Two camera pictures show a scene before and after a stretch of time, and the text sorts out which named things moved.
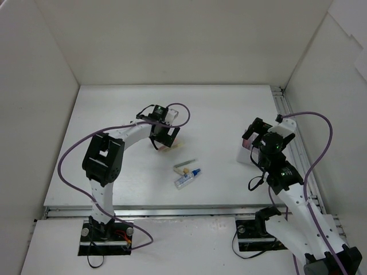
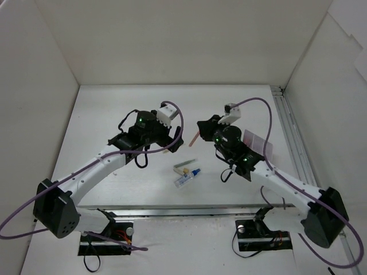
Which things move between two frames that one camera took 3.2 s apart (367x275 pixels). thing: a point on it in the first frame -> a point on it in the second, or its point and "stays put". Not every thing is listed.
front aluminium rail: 159,212 stays put
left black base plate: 113,238 stays put
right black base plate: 253,236 stays put
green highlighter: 183,163 stays put
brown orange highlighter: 161,148 -> 194,138
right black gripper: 252,129 -> 211,128
